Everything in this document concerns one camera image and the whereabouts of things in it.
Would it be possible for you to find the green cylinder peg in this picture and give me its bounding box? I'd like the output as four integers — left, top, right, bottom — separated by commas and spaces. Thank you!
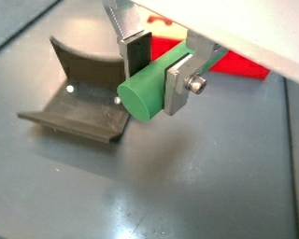
117, 41, 228, 121

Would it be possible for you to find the red shape sorter block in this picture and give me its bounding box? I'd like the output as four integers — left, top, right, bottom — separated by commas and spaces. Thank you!
145, 13, 269, 80

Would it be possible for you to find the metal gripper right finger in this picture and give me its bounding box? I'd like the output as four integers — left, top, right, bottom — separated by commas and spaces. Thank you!
162, 30, 220, 116

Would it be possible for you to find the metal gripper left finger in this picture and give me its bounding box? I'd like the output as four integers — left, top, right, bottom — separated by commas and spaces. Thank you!
102, 0, 152, 78

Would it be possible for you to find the black curved holder stand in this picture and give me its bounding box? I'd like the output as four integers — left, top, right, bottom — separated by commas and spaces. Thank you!
17, 37, 129, 143

